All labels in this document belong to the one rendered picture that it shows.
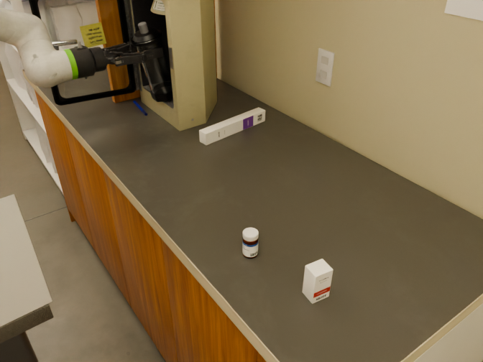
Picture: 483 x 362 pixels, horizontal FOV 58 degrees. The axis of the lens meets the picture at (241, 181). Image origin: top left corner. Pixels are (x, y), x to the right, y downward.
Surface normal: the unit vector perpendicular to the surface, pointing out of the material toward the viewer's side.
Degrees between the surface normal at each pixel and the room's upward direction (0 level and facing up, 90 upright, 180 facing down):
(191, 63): 90
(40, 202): 0
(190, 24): 90
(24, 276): 90
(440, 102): 90
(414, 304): 0
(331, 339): 0
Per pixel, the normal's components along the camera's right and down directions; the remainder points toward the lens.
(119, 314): 0.00, -0.83
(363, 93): -0.81, 0.33
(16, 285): 0.62, 0.44
